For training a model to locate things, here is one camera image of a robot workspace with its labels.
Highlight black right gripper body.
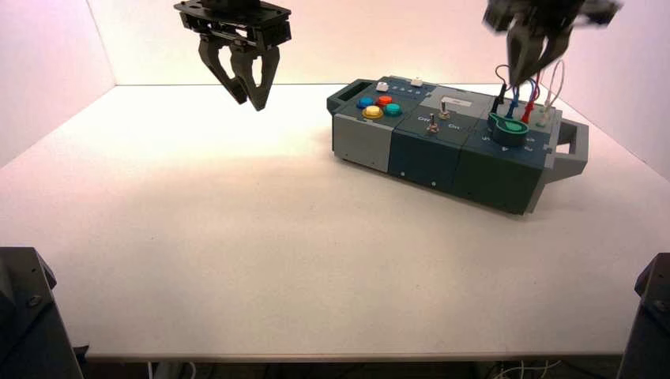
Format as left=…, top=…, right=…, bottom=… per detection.
left=482, top=0, right=625, bottom=33

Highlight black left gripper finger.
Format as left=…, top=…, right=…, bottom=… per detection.
left=229, top=43, right=281, bottom=112
left=197, top=38, right=249, bottom=106

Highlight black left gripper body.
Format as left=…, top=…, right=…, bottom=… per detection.
left=174, top=0, right=293, bottom=52

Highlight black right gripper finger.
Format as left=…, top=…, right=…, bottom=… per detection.
left=505, top=21, right=547, bottom=88
left=527, top=26, right=575, bottom=81

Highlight green pointer knob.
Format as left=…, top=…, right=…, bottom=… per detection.
left=487, top=111, right=530, bottom=148

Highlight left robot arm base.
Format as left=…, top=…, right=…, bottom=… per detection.
left=0, top=246, right=92, bottom=379

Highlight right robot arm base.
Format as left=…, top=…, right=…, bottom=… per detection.
left=616, top=252, right=670, bottom=379

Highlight teal and grey control box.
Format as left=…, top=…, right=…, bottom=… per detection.
left=326, top=77, right=590, bottom=216

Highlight white table leg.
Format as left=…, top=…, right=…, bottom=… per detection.
left=148, top=361, right=183, bottom=379

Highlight black patch cable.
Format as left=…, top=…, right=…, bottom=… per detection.
left=488, top=65, right=513, bottom=115

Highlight blue patch cable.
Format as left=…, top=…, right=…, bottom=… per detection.
left=503, top=78, right=540, bottom=120

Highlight red patch cable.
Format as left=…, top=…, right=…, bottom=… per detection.
left=521, top=72, right=544, bottom=125

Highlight white patch cable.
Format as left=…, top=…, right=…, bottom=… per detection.
left=535, top=58, right=566, bottom=129

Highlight white cables under table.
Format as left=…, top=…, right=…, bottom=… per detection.
left=491, top=359, right=562, bottom=379

